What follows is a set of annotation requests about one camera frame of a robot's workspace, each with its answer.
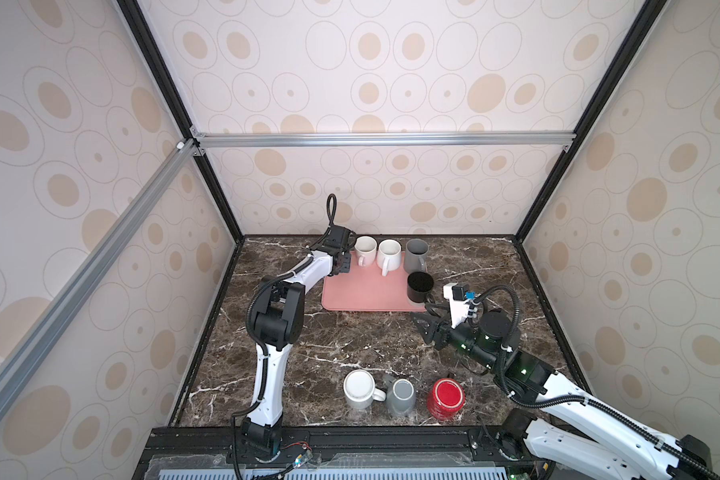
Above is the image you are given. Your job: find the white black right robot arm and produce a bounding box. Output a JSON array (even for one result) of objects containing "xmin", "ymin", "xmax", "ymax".
[{"xmin": 411, "ymin": 309, "xmax": 718, "ymax": 479}]

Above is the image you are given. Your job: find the black frame post left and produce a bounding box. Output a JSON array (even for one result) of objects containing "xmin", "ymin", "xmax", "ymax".
[{"xmin": 116, "ymin": 0, "xmax": 245, "ymax": 243}]

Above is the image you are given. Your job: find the silver aluminium rail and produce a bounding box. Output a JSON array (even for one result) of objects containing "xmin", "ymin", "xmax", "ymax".
[
  {"xmin": 196, "ymin": 130, "xmax": 576, "ymax": 150},
  {"xmin": 0, "ymin": 138, "xmax": 197, "ymax": 421}
]

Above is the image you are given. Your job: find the white mug with handle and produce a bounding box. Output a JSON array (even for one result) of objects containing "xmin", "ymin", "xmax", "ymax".
[{"xmin": 376, "ymin": 239, "xmax": 402, "ymax": 277}]

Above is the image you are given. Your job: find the red glass cup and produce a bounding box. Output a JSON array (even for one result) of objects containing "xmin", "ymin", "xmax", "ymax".
[{"xmin": 426, "ymin": 378, "xmax": 466, "ymax": 421}]

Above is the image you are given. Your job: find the pale pink mug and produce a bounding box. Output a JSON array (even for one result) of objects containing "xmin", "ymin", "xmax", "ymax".
[{"xmin": 354, "ymin": 235, "xmax": 378, "ymax": 268}]

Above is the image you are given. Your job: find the tall grey mug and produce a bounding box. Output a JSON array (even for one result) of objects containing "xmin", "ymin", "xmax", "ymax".
[{"xmin": 403, "ymin": 238, "xmax": 429, "ymax": 274}]

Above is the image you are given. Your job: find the silver aluminium rail back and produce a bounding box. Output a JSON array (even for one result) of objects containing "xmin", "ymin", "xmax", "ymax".
[{"xmin": 196, "ymin": 130, "xmax": 576, "ymax": 150}]

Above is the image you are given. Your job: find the white mug front row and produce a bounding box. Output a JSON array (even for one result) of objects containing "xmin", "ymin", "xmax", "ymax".
[{"xmin": 343, "ymin": 369, "xmax": 386, "ymax": 410}]

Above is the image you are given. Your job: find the silver aluminium rail left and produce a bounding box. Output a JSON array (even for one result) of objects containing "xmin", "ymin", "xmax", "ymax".
[{"xmin": 0, "ymin": 138, "xmax": 197, "ymax": 421}]

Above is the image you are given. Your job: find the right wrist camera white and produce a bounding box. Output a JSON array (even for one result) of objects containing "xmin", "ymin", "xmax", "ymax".
[{"xmin": 443, "ymin": 282, "xmax": 478, "ymax": 328}]

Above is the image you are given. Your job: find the small grey mug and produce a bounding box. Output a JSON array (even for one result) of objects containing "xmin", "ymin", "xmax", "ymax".
[{"xmin": 385, "ymin": 378, "xmax": 416, "ymax": 417}]

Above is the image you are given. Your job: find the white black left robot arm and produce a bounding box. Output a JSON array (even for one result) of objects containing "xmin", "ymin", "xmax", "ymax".
[{"xmin": 232, "ymin": 224, "xmax": 357, "ymax": 457}]

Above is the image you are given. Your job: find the white black upside-down mug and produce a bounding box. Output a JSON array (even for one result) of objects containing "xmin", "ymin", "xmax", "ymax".
[{"xmin": 406, "ymin": 271, "xmax": 435, "ymax": 304}]

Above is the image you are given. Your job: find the pink rectangular tray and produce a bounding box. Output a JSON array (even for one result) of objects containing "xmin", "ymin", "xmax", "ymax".
[{"xmin": 321, "ymin": 255, "xmax": 425, "ymax": 312}]

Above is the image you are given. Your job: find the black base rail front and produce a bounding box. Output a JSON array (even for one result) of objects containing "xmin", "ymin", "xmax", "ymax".
[{"xmin": 133, "ymin": 425, "xmax": 555, "ymax": 479}]

